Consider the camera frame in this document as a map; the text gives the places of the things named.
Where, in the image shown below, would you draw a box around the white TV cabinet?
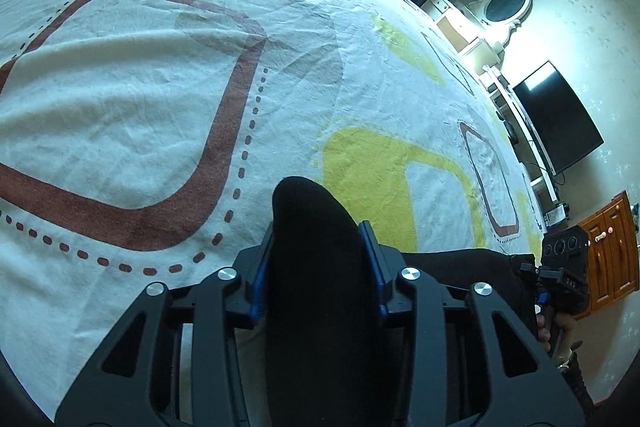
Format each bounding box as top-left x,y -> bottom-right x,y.
479,64 -> 572,229

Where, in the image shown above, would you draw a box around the black pants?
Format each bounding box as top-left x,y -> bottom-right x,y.
264,176 -> 542,427

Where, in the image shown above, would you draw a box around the person's right hand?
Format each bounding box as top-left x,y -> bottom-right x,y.
536,311 -> 577,360

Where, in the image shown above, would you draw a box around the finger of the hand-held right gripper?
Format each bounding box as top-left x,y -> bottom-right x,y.
533,277 -> 548,315

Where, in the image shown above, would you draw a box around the black television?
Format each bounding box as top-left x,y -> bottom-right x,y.
512,60 -> 605,176

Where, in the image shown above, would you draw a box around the brown wooden cabinet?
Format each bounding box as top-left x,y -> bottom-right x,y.
574,190 -> 640,321

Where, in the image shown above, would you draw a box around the oval white-framed mirror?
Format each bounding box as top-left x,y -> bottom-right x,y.
481,0 -> 534,54

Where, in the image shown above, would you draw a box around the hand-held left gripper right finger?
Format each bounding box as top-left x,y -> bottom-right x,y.
357,221 -> 587,427

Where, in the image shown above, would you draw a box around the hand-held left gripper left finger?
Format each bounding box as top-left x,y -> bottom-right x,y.
54,222 -> 277,427

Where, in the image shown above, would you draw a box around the small box with label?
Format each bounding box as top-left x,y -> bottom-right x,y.
542,202 -> 572,229

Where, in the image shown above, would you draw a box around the white ornate dresser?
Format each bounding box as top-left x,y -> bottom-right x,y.
420,0 -> 506,75

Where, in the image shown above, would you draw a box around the patterned white bed sheet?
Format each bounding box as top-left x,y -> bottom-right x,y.
0,0 -> 552,424

